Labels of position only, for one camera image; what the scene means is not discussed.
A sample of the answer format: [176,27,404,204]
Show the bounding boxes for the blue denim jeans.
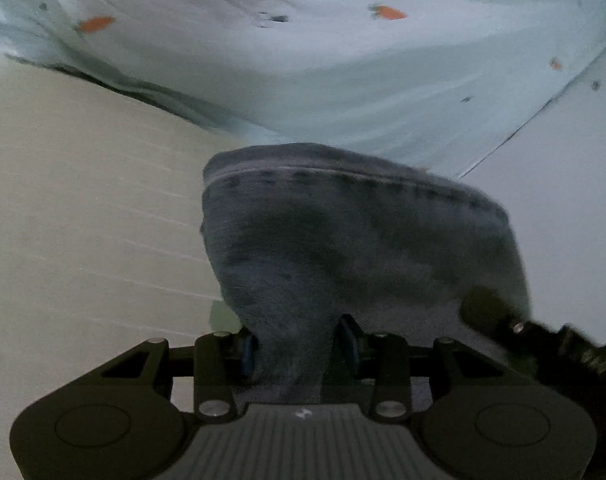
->
[201,144,531,404]

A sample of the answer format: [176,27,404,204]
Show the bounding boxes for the white rounded board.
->
[463,50,606,344]

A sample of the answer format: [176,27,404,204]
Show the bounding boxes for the green grid cutting mat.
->
[0,54,240,479]

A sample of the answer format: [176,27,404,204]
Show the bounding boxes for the light carrot print sheet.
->
[0,0,606,176]

